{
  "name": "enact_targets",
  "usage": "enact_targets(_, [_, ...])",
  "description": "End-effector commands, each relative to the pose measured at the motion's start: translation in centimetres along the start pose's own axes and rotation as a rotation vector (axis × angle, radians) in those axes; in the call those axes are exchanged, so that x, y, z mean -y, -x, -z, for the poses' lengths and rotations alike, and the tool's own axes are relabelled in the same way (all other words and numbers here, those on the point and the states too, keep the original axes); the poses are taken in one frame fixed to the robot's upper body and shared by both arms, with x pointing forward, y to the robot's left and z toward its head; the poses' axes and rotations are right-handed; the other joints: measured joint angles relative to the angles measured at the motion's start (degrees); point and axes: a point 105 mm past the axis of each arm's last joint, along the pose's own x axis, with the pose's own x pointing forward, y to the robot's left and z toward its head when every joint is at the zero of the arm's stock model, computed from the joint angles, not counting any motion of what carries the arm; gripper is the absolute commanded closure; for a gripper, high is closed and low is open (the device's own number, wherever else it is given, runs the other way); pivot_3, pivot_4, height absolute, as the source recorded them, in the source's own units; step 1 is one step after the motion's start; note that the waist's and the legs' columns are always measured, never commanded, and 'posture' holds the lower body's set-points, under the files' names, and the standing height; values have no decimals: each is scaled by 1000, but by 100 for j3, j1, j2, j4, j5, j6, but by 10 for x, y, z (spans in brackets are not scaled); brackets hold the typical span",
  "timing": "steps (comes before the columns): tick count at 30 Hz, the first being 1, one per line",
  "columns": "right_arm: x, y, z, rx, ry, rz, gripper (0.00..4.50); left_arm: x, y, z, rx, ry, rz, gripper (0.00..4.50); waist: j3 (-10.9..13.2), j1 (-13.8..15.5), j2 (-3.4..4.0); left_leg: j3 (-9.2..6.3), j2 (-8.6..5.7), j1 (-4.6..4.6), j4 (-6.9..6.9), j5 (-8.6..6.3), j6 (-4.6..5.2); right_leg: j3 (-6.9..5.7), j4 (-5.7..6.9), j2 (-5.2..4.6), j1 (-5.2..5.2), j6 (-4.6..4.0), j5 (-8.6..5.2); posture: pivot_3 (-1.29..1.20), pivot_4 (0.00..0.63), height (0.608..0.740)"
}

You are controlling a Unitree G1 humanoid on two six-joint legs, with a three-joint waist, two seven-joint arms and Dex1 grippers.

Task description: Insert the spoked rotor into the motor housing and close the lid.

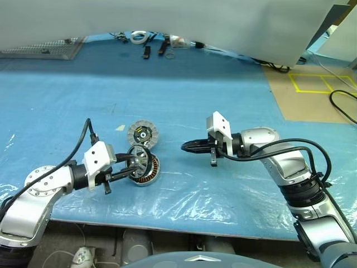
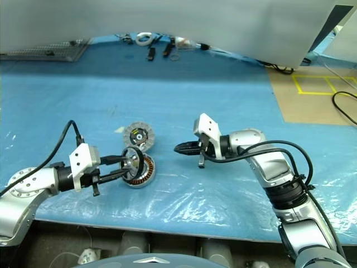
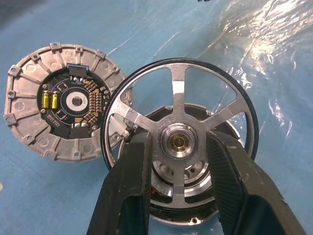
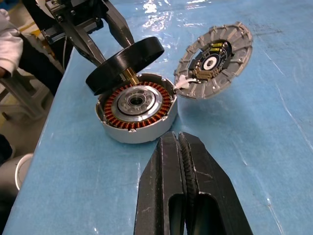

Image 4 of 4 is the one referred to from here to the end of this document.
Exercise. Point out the grey rounded cylinder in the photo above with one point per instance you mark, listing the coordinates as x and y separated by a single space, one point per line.
23 171

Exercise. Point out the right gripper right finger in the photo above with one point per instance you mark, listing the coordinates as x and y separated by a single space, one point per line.
220 195

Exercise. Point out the person in white top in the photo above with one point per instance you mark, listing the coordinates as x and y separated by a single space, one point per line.
9 44

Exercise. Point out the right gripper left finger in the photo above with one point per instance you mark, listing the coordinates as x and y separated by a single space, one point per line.
151 191

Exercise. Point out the black spoked rotor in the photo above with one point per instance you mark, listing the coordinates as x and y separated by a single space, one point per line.
122 61

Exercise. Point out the grey motor housing copper windings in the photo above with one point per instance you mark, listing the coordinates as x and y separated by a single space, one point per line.
137 101

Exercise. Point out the grey metal frame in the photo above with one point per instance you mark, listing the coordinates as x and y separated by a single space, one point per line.
22 98

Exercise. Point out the grey finned motor lid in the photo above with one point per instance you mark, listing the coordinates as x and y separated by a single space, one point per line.
232 44

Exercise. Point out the blue plastic table cover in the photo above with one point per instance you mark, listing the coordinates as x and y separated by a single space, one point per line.
244 147

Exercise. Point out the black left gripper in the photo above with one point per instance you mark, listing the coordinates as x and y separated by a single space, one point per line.
73 13

